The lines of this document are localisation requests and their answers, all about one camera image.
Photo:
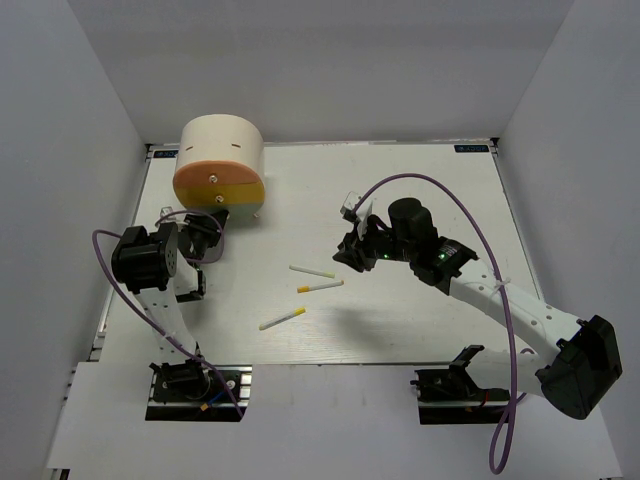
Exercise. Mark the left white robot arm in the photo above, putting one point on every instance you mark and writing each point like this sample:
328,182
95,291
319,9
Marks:
162,270

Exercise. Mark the white pen pale yellow cap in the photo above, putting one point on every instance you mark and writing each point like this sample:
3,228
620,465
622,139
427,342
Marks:
314,272

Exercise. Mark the cream round drawer organizer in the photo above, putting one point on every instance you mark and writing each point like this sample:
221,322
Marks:
222,137

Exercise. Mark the blue logo sticker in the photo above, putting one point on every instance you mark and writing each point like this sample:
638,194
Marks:
165,153
471,148

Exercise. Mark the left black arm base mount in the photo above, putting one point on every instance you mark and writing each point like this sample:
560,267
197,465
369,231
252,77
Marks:
190,392

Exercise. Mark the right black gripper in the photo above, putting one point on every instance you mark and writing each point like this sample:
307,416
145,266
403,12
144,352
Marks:
355,252

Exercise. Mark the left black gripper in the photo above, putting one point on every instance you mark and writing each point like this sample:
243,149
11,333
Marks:
211,225

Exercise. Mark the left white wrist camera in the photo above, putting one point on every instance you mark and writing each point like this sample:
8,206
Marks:
168,214

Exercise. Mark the white pen orange-yellow cap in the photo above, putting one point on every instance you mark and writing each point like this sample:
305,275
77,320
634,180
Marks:
322,286

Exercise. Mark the blue logo sticker right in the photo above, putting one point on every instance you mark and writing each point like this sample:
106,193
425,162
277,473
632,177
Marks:
471,148

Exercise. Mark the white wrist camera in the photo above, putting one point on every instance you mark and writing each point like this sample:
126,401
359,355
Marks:
168,214
356,211

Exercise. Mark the blue logo sticker left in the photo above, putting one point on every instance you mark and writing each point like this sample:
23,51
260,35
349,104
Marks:
165,153

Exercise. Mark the yellow organizer drawer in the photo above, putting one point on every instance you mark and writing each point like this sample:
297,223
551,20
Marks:
211,195

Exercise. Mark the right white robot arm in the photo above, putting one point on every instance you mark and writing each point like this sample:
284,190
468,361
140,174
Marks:
573,363

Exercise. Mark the grey-green organizer bottom drawer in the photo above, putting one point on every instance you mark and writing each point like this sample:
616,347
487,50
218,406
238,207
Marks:
241,211

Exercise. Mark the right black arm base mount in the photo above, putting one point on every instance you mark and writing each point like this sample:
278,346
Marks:
447,394

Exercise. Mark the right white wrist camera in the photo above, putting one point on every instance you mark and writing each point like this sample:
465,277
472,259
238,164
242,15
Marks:
356,211

